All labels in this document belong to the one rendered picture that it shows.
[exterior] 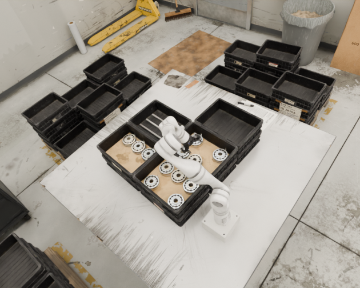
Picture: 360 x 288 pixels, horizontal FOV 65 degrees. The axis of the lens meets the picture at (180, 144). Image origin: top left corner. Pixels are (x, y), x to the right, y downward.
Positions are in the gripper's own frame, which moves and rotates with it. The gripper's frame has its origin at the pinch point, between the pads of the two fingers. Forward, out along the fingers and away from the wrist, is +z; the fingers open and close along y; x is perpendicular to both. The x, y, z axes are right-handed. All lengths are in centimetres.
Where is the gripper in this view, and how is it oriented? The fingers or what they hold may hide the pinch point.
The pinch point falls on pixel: (195, 147)
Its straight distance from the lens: 180.0
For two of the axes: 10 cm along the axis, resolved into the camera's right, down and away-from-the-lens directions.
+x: -4.7, -5.9, 6.6
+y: 7.0, -7.0, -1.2
